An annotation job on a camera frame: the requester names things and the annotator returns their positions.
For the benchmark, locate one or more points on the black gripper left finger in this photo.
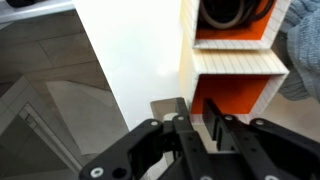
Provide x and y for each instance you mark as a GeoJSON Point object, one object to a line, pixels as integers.
{"type": "Point", "coordinates": [133, 146]}

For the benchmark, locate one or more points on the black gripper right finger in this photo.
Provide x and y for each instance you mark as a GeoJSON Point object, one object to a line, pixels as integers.
{"type": "Point", "coordinates": [273, 143]}

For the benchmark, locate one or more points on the blue grey towel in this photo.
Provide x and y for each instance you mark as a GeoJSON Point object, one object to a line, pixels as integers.
{"type": "Point", "coordinates": [305, 50]}

